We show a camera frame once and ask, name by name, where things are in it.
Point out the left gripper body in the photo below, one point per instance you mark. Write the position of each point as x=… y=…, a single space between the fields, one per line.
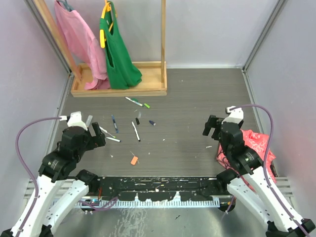
x=93 y=141

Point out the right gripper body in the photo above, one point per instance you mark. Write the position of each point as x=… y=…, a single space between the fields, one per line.
x=217 y=131

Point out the translucent highlighter body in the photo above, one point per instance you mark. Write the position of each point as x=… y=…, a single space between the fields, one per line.
x=89 y=120

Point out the orange highlighter cap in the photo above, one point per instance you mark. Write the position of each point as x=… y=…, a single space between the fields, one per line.
x=134 y=160

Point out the white pen green tip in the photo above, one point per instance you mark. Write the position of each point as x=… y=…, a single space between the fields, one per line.
x=105 y=131

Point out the white pen black tip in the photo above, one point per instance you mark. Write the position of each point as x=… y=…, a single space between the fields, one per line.
x=113 y=139

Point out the blue pen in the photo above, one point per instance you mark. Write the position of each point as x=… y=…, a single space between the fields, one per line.
x=115 y=124

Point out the black white marker pen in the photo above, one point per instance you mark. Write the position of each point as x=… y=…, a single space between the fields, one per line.
x=136 y=132

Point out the red patterned cloth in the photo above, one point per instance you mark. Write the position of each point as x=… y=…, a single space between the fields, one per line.
x=258 y=142

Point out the green tank top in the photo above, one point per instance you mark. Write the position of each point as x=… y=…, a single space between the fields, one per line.
x=122 y=74

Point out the wooden clothes rack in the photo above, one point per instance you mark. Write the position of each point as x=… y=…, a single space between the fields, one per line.
x=154 y=79

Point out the pink shirt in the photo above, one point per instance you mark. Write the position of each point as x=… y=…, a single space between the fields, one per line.
x=82 y=42

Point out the yellow hanger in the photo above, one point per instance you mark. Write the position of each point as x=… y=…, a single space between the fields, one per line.
x=106 y=22

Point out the blue grey hanger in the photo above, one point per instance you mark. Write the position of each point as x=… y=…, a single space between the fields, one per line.
x=68 y=7

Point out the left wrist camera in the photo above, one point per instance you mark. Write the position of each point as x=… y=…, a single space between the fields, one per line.
x=76 y=120

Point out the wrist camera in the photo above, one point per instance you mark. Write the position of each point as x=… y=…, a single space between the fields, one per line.
x=76 y=120
x=235 y=115

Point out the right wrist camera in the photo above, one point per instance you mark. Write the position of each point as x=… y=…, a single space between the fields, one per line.
x=235 y=115

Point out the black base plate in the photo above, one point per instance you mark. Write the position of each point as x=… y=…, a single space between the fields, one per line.
x=160 y=188

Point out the grey slotted cable duct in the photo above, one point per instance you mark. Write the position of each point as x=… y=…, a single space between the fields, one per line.
x=176 y=203

